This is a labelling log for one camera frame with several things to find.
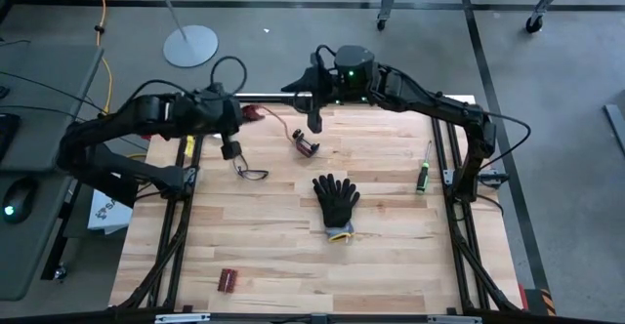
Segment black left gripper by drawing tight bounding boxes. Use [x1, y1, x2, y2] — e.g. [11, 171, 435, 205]
[194, 83, 244, 162]

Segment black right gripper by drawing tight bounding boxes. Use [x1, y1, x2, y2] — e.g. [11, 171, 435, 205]
[281, 62, 341, 136]

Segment thin red wire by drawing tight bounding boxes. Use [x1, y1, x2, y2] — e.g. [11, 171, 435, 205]
[256, 106, 297, 144]

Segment clear safety glasses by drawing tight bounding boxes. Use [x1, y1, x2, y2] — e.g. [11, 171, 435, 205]
[232, 155, 271, 182]

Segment black C-clamp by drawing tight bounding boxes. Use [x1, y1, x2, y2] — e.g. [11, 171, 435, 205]
[291, 127, 321, 159]

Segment black glove yellow cuff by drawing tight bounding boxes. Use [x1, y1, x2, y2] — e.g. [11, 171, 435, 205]
[311, 172, 361, 245]

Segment white floor lamp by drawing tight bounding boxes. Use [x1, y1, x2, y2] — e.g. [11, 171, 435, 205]
[112, 0, 220, 69]

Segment red screwdriver bit holder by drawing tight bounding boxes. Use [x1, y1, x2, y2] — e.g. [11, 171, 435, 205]
[217, 267, 239, 295]

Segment green black screwdriver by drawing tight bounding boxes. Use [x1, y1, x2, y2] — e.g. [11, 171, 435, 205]
[414, 140, 434, 194]

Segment white printed box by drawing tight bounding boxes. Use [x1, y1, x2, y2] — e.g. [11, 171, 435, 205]
[87, 189, 134, 236]

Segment black beam with silver brackets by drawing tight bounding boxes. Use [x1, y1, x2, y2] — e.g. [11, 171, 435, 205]
[0, 306, 625, 324]

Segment black computer mouse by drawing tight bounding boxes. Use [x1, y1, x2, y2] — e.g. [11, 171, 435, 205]
[2, 177, 38, 225]

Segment grey side desk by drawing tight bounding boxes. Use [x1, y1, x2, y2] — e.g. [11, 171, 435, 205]
[0, 44, 104, 302]

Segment grey metal bar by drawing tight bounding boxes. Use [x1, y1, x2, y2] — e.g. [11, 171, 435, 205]
[603, 102, 625, 157]

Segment black aluminium frame rails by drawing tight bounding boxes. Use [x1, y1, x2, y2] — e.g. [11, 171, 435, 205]
[432, 113, 521, 313]
[112, 133, 206, 311]

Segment yellow cable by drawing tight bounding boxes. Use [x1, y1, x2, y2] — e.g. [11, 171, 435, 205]
[90, 0, 147, 162]

